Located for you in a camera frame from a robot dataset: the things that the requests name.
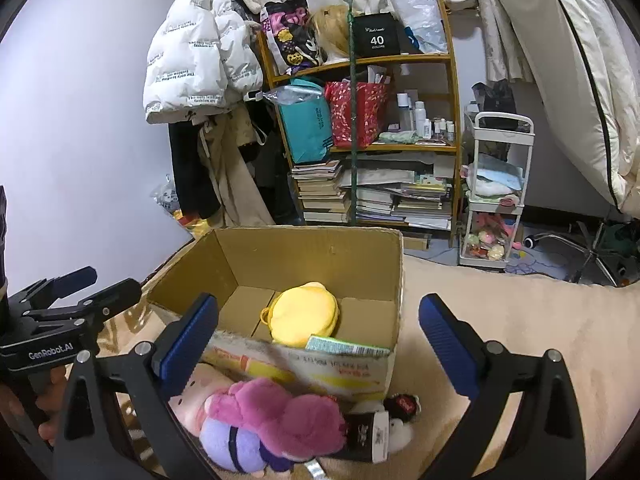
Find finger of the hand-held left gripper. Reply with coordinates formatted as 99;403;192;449
25;278;143;332
7;266;98;317

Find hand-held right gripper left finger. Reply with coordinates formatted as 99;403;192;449
52;292;221;480

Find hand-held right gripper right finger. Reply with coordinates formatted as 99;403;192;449
419;293;587;480

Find light pink plush toy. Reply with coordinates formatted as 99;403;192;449
167;362;241;436

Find purple white plush doll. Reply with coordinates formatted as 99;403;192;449
199;417;296;476

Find printed cardboard box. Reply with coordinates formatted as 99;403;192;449
142;226;405;403

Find yellow plush pouch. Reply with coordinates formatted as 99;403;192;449
259;281;341;348

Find black white plush toy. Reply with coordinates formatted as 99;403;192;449
340;392;422;463

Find person's left hand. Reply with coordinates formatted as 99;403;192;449
0;364;68;443

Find beige floral blanket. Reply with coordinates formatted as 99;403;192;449
95;255;640;480

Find white trolley cart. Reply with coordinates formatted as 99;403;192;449
457;111;535;268

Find green flat packet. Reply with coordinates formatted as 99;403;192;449
305;335;392;357

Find colourful small toys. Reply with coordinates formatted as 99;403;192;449
462;212;523;261

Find plastic bag of toys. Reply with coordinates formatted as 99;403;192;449
150;182;211;238

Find black hanging coat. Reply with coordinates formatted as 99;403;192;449
167;120;223;221

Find beige trench coat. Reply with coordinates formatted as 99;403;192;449
197;110;276;228

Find blue white folded cloths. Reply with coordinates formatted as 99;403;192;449
467;162;523;201

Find dark hanging clothes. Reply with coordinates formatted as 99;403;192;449
240;105;301;226

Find pile of books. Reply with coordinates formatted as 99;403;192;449
291;152;457;231

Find group of cosmetic bottles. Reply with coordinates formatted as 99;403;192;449
387;90;457;142

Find teal shopping bag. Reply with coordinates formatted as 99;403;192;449
277;78;335;163

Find white puffer jacket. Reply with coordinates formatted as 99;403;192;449
142;0;265;123

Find red patterned gift bag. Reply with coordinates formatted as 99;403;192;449
325;80;391;148

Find black bag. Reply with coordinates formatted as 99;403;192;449
472;80;518;131

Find green pole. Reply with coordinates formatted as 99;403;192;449
346;0;362;226

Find clear plastic bag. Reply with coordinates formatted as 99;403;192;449
262;82;326;106

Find wooden shelf unit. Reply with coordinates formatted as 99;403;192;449
255;0;463;248

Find white padded office chair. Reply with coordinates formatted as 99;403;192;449
492;0;640;287

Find printed cartoon tote bag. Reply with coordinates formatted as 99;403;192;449
261;0;326;75

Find black box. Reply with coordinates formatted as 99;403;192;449
352;11;403;56

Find blonde wig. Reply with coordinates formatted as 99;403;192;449
306;4;358;63

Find white plastic bag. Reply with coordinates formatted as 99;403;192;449
385;0;448;55

